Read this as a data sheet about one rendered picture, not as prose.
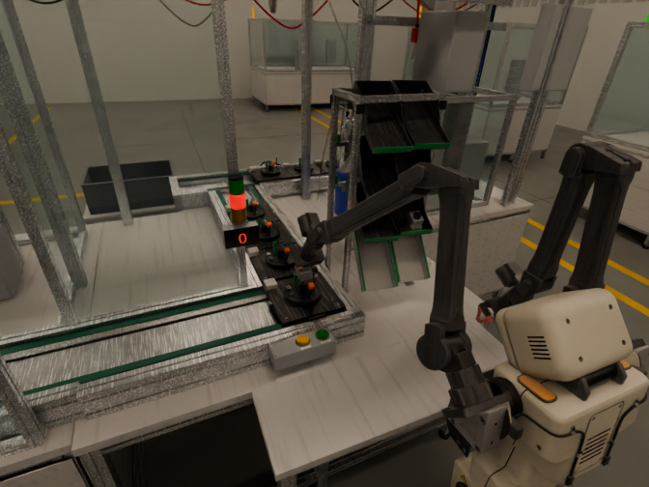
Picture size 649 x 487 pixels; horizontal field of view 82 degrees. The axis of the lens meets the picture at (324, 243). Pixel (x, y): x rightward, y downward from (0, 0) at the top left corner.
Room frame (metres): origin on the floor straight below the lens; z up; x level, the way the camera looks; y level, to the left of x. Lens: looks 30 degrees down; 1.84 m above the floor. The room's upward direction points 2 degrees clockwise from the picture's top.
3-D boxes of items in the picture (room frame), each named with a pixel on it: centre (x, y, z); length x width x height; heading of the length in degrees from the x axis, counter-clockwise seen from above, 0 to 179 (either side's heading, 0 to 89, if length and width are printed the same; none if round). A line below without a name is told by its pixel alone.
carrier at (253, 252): (1.34, 0.18, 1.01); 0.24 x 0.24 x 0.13; 25
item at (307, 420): (1.01, -0.17, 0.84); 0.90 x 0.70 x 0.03; 113
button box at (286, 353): (0.88, 0.06, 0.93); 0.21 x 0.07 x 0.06; 115
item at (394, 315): (1.51, 0.26, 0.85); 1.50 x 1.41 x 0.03; 115
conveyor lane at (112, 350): (1.00, 0.35, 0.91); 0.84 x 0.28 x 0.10; 115
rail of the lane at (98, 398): (0.85, 0.26, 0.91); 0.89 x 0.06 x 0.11; 115
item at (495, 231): (2.40, -0.76, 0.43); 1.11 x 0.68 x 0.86; 115
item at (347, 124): (2.09, -0.13, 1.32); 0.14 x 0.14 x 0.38
